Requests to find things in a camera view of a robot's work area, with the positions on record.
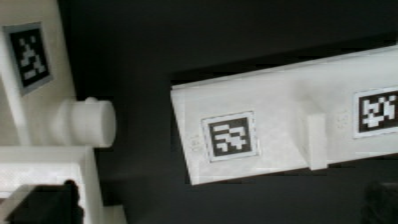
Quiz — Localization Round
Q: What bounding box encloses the white door panel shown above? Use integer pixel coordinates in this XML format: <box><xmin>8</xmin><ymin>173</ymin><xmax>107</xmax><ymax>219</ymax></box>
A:
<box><xmin>0</xmin><ymin>146</ymin><xmax>128</xmax><ymax>224</ymax></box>
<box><xmin>171</xmin><ymin>46</ymin><xmax>398</xmax><ymax>185</ymax></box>

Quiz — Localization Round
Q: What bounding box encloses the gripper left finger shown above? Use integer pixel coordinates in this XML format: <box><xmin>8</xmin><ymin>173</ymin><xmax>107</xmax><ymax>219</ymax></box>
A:
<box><xmin>4</xmin><ymin>180</ymin><xmax>86</xmax><ymax>224</ymax></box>

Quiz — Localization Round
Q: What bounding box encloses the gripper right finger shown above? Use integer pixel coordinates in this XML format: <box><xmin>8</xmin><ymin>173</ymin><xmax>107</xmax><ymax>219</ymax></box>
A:
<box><xmin>361</xmin><ymin>182</ymin><xmax>398</xmax><ymax>224</ymax></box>

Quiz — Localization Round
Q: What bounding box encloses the white cabinet body box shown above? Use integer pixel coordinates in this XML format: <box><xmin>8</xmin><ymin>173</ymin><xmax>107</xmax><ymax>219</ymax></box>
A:
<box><xmin>0</xmin><ymin>0</ymin><xmax>116</xmax><ymax>148</ymax></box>

